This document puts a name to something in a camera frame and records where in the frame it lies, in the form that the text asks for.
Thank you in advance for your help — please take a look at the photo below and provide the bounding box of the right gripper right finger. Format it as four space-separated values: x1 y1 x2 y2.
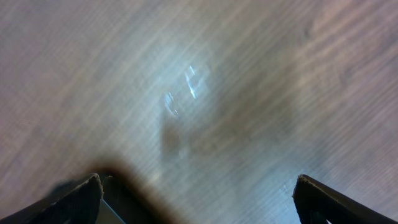
293 174 395 224

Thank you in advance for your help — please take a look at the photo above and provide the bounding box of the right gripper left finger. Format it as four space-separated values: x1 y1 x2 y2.
1 173 103 224

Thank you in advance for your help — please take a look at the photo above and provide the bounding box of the black water tray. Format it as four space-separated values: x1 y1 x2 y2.
46 161 187 224

